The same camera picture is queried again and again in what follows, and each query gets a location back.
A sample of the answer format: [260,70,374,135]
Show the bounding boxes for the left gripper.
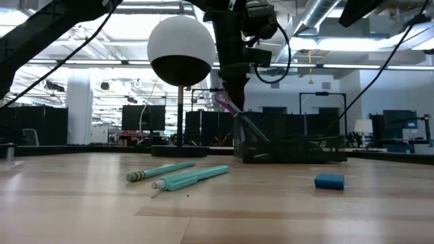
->
[203,0,252,113]

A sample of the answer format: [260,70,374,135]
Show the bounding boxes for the purple handled scissors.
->
[214,89,269,142]

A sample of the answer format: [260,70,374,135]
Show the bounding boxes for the black mesh desk organizer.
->
[233,111,347,164]

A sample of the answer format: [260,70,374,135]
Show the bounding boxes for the thick teal pen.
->
[151,165,231,192]

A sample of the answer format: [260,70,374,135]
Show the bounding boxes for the teal pencil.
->
[125,161,197,183]

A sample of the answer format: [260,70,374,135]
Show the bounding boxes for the blue eraser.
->
[314,173,345,190]

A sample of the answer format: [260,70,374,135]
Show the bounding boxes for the black office monitor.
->
[121,104,166,131]

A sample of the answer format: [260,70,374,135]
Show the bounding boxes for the grey office chair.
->
[22,127,40,146]

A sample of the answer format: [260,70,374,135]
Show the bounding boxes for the white globe lamp black base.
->
[146,15,216,158]

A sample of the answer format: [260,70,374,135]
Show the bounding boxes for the dark workstation monitor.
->
[382,109,418,130]

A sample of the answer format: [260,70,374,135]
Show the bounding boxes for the white shade table lamp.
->
[354,119,374,146]

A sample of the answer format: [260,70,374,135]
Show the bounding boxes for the black partition panels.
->
[0,105,68,146]

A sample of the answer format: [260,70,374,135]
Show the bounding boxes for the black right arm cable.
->
[321,0,431,136]

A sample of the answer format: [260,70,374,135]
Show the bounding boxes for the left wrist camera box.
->
[242,0,279,68]

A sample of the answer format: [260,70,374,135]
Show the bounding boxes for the black tubular stand frame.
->
[298,91,347,138]

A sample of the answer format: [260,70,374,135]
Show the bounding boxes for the black aluminium table frame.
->
[0,144,434,166]

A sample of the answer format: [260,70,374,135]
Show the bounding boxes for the small grey post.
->
[5,142,16,162]

